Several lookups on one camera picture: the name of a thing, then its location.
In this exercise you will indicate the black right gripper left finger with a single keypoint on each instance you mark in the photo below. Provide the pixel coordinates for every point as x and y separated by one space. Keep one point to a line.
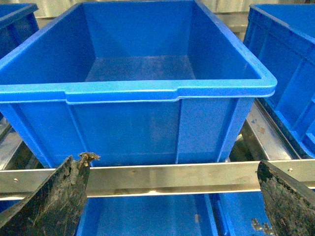
55 207

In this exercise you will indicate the steel rack front rail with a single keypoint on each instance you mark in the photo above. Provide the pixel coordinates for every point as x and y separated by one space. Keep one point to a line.
161 179

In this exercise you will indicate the shelf blue bin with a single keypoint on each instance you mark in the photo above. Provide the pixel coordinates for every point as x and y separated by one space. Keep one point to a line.
240 214
172 215

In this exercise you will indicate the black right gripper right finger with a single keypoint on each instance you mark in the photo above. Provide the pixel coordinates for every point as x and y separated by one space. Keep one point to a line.
289 204

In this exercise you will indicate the lower shelf blue bin left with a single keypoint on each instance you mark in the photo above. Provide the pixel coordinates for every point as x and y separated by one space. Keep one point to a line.
172 215

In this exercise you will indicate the blue plastic bin centre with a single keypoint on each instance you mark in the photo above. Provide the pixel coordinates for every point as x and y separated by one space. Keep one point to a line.
136 82

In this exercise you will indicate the lower shelf blue bin right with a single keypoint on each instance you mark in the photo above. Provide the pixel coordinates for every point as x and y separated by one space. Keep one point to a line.
240 214

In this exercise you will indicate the blue plastic bin far left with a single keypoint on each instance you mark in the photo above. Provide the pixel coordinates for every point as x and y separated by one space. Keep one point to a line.
17 23

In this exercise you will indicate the blue ribbed plastic bin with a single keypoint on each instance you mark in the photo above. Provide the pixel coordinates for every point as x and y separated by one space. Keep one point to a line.
282 37

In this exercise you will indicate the steel divider rail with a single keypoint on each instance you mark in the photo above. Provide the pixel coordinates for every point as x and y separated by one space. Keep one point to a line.
263 137

